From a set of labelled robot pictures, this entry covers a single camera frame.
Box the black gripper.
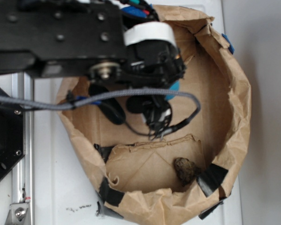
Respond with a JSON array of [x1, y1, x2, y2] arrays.
[[118, 39, 187, 115]]

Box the blue ball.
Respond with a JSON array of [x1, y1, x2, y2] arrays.
[[165, 81, 180, 101]]

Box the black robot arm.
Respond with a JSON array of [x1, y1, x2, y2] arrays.
[[0, 0, 185, 111]]

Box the dark green oblong object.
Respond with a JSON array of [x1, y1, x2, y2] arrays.
[[89, 84, 126, 125]]

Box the blue tape piece right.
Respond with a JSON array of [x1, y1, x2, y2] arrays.
[[222, 33, 235, 54]]

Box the brown rock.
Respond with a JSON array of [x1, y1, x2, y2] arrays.
[[174, 157, 201, 187]]

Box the brown paper bag bin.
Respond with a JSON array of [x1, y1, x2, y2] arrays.
[[59, 5, 251, 225]]

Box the white ribbon cable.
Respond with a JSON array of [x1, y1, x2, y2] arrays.
[[123, 21, 177, 47]]

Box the grey braided cable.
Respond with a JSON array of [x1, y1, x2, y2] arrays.
[[0, 86, 201, 141]]

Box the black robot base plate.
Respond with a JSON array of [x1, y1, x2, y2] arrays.
[[0, 102, 23, 182]]

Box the aluminium frame rail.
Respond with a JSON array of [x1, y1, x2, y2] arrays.
[[12, 72, 34, 212]]

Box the metal corner bracket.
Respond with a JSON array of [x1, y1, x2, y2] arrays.
[[4, 202, 29, 225]]

